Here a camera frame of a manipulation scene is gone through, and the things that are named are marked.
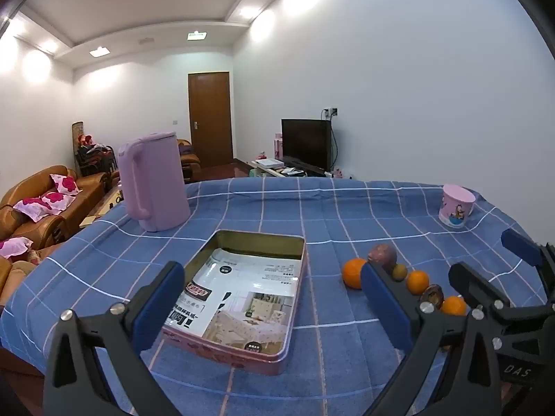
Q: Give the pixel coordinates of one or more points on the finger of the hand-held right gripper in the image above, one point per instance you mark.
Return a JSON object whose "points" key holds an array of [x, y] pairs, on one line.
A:
{"points": [[520, 247], [472, 281]]}

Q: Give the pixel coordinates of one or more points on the brown leather armchair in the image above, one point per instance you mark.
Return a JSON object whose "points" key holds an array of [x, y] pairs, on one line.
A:
{"points": [[186, 160]]}

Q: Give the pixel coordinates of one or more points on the large orange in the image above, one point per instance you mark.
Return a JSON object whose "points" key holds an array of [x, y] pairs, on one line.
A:
{"points": [[352, 274]]}

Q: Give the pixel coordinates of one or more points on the small pink floral pillow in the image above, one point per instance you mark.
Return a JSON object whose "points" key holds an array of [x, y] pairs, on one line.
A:
{"points": [[65, 184]]}

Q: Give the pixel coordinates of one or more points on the white flat box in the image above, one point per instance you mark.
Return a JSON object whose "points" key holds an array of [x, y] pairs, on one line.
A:
{"points": [[269, 163]]}

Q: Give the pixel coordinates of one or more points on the long brown leather sofa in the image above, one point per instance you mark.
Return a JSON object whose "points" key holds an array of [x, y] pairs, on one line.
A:
{"points": [[86, 190]]}

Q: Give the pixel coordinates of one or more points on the pink cartoon cup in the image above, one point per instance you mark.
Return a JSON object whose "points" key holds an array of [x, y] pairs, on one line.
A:
{"points": [[455, 208]]}

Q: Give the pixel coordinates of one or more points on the pink metal tin box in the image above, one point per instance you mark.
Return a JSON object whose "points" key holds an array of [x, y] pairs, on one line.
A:
{"points": [[243, 362]]}

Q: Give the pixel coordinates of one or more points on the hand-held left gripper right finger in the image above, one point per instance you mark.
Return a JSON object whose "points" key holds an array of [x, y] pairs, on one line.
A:
{"points": [[386, 307]]}

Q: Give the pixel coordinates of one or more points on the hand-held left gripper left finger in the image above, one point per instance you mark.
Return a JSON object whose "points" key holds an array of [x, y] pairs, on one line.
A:
{"points": [[158, 299]]}

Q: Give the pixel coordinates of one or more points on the small greenish brown fruit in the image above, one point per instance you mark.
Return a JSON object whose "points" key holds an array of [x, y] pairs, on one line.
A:
{"points": [[399, 271]]}

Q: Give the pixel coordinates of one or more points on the small orange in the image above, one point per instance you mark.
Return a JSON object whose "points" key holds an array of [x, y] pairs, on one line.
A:
{"points": [[417, 282], [454, 306]]}

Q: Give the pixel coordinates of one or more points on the purple round passion fruit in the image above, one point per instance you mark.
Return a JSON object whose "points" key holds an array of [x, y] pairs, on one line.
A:
{"points": [[383, 255]]}

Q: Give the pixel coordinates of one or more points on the ceiling air vent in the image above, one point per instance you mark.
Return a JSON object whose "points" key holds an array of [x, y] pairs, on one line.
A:
{"points": [[146, 40]]}

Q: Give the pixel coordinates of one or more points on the long pink floral pillow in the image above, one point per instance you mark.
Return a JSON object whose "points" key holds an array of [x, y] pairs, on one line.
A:
{"points": [[43, 206]]}

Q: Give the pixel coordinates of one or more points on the rack with clothes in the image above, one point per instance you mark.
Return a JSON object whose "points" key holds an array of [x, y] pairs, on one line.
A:
{"points": [[93, 156]]}

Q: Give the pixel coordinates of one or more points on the purple electric kettle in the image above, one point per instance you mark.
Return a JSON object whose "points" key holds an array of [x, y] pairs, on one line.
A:
{"points": [[160, 182]]}

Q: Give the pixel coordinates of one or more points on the black television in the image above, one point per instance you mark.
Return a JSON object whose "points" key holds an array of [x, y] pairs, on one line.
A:
{"points": [[305, 145]]}

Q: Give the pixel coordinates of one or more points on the brown wooden door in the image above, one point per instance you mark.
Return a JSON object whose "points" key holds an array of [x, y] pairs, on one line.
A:
{"points": [[209, 117]]}

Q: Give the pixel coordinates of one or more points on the blue checked tablecloth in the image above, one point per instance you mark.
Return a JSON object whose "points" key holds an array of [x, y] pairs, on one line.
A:
{"points": [[260, 208]]}

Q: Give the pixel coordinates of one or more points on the wall power socket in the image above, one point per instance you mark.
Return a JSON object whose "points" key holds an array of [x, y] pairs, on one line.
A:
{"points": [[331, 112]]}

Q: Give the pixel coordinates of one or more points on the tall pink box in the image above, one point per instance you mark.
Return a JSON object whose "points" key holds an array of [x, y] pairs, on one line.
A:
{"points": [[278, 147]]}

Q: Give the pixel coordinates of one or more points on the printed paper leaflet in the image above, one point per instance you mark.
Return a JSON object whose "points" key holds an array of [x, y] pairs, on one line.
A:
{"points": [[243, 294]]}

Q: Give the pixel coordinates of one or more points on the dark brown water chestnut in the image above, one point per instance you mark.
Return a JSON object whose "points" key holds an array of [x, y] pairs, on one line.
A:
{"points": [[433, 294]]}

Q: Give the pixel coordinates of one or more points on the square ceiling downlight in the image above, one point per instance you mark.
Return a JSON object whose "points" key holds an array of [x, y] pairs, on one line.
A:
{"points": [[197, 35], [99, 51]]}

